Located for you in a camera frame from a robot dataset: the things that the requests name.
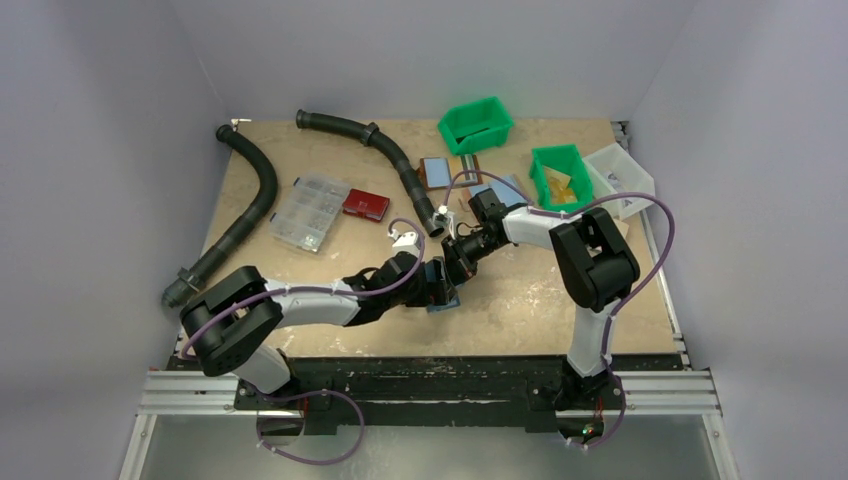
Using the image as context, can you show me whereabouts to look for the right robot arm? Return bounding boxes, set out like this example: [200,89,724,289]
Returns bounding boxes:
[441,189,641,400]

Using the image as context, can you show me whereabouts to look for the green bin rear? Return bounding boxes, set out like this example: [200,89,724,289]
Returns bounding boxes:
[437,96,514,156]

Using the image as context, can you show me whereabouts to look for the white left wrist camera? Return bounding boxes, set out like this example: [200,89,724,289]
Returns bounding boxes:
[388,229,422,256]

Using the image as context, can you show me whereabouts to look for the clear plastic screw box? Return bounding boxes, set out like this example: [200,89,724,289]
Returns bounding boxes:
[270,173,351,253]

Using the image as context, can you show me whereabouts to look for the red card case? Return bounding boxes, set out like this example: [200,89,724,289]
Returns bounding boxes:
[342,189,390,223]

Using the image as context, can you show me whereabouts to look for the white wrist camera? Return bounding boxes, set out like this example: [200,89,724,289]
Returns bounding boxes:
[432,205,456,236]
[388,229,422,256]

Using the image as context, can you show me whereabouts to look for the black corrugated hose left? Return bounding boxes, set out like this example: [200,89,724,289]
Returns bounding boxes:
[161,124,280,310]

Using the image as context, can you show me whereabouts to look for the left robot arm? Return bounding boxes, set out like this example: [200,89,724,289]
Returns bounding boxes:
[180,252,458,395]

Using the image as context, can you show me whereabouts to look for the green bin right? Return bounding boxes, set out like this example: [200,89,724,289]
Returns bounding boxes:
[529,144,594,212]

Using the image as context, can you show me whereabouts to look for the black table front rail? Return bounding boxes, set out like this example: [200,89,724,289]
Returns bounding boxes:
[165,354,684,435]

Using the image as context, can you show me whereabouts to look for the blue leather card holder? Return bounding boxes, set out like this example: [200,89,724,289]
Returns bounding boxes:
[426,292,461,314]

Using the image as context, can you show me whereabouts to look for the black corrugated hose centre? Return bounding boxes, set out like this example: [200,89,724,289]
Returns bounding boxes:
[295,109,446,238]

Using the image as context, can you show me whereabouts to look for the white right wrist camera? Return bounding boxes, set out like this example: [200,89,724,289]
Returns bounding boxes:
[432,205,456,236]

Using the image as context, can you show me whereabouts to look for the black corrugated hose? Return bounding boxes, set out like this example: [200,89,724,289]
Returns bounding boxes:
[295,109,446,238]
[161,124,280,310]

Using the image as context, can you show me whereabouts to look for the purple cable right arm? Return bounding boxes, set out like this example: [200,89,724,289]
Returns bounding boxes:
[441,169,677,452]

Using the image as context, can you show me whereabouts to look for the green bin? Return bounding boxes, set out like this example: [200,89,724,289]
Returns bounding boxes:
[437,96,514,156]
[529,144,594,212]

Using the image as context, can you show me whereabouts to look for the pink open card holder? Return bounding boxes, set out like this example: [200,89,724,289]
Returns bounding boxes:
[459,175,529,212]

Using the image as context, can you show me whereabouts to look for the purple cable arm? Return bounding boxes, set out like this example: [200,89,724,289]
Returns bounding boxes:
[180,219,427,466]
[441,169,677,452]

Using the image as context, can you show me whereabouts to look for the brown open card holder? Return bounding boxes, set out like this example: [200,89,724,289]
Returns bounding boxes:
[418,154,482,190]

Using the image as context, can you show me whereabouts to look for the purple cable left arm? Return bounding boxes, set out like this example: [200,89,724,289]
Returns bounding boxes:
[180,219,427,466]

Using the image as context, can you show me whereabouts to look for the beige card holder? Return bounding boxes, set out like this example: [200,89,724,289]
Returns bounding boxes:
[613,218,630,240]

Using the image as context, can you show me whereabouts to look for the white translucent bin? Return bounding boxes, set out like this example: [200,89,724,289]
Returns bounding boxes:
[583,143,656,220]

